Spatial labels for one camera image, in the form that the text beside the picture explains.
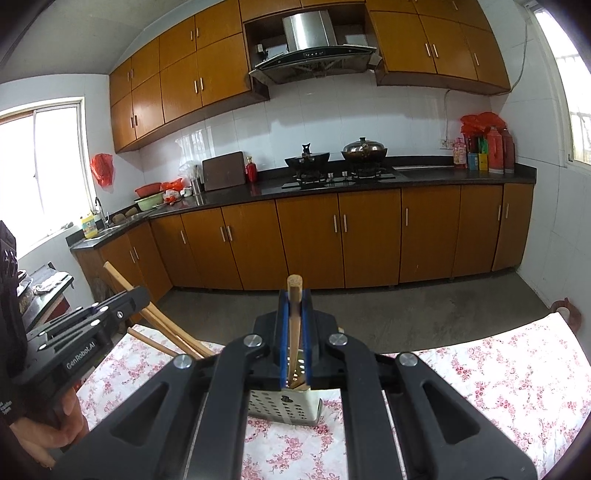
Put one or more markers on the colourful boxes on counter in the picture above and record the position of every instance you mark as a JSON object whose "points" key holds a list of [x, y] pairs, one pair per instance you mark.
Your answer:
{"points": [[470, 153]]}

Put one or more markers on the red plastic bag on wall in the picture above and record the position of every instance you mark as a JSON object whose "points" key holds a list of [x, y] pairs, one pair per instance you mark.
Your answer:
{"points": [[101, 166]]}

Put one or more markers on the red and green basins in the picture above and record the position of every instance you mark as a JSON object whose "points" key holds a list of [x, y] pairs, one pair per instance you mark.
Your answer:
{"points": [[149, 196]]}

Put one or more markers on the red chair back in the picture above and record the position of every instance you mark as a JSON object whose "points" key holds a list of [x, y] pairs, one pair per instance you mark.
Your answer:
{"points": [[569, 312]]}

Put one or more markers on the red bottle on counter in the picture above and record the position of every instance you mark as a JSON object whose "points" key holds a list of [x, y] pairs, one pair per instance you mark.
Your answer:
{"points": [[250, 170]]}

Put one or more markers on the brown lower kitchen cabinets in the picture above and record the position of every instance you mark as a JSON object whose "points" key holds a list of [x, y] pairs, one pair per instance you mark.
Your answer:
{"points": [[358, 239]]}

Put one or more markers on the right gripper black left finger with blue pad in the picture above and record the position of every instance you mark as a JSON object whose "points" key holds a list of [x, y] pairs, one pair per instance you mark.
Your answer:
{"points": [[188, 420]]}

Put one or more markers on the red thermos flasks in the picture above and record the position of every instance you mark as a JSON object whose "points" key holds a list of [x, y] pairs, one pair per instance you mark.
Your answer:
{"points": [[501, 151]]}

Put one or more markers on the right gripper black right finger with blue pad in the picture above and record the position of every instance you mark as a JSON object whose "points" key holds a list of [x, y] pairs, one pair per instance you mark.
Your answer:
{"points": [[402, 420]]}

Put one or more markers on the floral red white tablecloth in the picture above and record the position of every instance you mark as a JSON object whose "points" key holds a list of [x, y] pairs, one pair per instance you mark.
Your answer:
{"points": [[533, 382]]}

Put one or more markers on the window right wall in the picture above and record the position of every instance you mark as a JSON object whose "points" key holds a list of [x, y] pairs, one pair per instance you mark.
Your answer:
{"points": [[575, 79]]}

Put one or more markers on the green perforated utensil holder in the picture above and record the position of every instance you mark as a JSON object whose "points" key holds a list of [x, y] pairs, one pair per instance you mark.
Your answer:
{"points": [[273, 400]]}

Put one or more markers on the gas stove top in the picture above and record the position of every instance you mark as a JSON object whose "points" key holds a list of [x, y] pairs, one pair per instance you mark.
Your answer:
{"points": [[325, 180]]}

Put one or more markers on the lidded wok on stove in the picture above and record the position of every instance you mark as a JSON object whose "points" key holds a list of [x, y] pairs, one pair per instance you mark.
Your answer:
{"points": [[364, 149]]}

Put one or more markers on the brown upper kitchen cabinets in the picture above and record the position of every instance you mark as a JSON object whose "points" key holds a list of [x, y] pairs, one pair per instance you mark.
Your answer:
{"points": [[229, 55]]}

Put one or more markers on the brown kitchen cabinets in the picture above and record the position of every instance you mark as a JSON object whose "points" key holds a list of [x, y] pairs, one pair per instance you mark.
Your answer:
{"points": [[358, 239], [229, 55]]}

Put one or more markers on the red plastic bag on counter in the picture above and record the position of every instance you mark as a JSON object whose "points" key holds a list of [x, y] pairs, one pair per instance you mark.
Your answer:
{"points": [[478, 125]]}

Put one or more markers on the window wall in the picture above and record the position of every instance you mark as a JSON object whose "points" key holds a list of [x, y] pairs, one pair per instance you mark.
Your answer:
{"points": [[46, 186], [575, 79]]}

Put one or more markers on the bamboo chopstick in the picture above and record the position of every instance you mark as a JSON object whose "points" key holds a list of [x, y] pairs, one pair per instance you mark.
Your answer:
{"points": [[298, 383], [157, 346], [295, 294], [174, 333]]}

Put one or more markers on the black wok with kettle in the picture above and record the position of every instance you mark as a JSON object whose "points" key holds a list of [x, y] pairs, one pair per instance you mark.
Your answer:
{"points": [[308, 162]]}

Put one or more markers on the operator left hand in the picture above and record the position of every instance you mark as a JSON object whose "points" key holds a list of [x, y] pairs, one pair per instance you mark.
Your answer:
{"points": [[38, 439]]}

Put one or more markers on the steel range hood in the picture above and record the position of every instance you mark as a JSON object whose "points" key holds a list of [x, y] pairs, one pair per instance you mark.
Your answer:
{"points": [[313, 43]]}

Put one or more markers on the window left wall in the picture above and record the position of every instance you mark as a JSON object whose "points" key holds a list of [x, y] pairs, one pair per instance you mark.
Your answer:
{"points": [[46, 186]]}

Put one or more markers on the yellow dish soap bottle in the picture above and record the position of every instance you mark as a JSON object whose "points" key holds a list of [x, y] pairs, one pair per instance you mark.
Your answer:
{"points": [[89, 227]]}

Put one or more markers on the brown cutting board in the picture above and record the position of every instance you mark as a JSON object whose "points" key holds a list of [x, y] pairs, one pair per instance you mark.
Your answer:
{"points": [[225, 171]]}

